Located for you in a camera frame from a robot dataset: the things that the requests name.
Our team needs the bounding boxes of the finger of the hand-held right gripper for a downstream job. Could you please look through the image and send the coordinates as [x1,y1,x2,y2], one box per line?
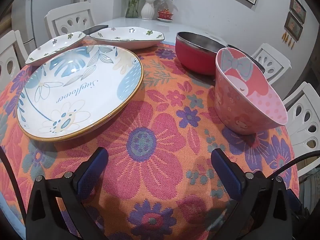
[286,189,309,220]

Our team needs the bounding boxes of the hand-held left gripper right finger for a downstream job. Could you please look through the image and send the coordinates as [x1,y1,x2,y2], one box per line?
[211,148,292,240]

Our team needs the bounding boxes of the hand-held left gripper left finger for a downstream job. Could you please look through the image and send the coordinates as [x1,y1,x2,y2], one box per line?
[25,147,109,240]

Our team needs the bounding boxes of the pink cartoon bowl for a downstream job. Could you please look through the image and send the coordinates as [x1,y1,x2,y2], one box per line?
[214,47,288,135]

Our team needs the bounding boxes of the large round blue-flower plate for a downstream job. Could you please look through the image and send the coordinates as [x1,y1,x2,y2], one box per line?
[16,44,145,142]

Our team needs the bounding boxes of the red steel bowl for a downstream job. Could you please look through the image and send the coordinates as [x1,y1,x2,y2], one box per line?
[175,31,229,75]

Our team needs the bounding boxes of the white green-flower angular plate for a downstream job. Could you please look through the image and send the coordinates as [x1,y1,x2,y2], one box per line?
[89,27,166,50]
[25,31,87,66]

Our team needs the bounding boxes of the orange floral tablecloth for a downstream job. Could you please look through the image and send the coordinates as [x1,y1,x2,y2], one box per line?
[0,42,300,240]

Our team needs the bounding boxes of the white dining chair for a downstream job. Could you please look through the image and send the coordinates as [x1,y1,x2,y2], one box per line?
[251,43,292,85]
[282,81,320,178]
[44,1,95,37]
[0,30,28,93]

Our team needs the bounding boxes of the black smartphone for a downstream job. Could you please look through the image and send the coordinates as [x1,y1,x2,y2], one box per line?
[82,25,109,35]

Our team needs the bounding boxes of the hanging yellow ornament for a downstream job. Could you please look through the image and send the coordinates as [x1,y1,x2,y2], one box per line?
[281,31,295,49]

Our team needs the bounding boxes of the small framed flower picture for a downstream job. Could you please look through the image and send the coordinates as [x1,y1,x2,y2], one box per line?
[284,11,303,42]
[289,0,307,24]

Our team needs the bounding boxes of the white refrigerator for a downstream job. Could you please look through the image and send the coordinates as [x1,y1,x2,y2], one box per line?
[10,0,83,45]

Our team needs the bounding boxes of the white ribbed vase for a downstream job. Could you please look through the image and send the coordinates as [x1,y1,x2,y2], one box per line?
[141,0,154,20]

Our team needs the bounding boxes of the red lidded teacup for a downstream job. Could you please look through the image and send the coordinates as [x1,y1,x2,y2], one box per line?
[157,9,173,22]

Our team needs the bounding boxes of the black cable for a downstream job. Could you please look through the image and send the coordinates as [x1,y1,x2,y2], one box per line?
[265,150,320,180]
[0,145,27,217]

